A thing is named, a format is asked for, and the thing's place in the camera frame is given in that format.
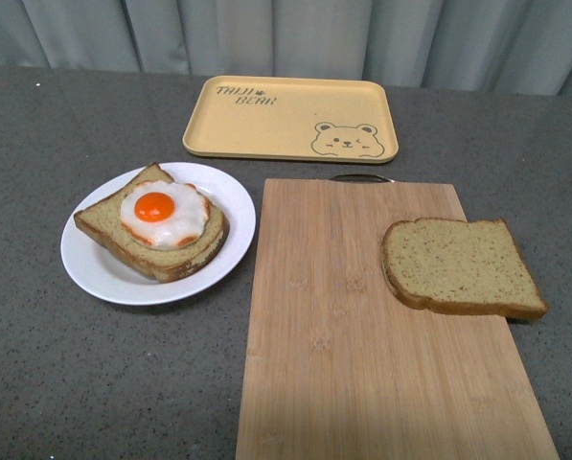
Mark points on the fried egg toy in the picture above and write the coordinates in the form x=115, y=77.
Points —
x=165, y=215

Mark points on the grey curtain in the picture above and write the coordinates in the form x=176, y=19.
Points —
x=499, y=46

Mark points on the yellow bear tray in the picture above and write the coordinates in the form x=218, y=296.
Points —
x=318, y=120

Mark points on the white round plate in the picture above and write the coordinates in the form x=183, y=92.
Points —
x=100, y=274

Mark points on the bread slice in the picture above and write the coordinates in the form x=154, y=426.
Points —
x=460, y=268
x=101, y=222

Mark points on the metal cutting board handle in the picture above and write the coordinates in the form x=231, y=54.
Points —
x=361, y=178

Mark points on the bamboo cutting board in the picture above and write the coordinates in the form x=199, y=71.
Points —
x=338, y=368

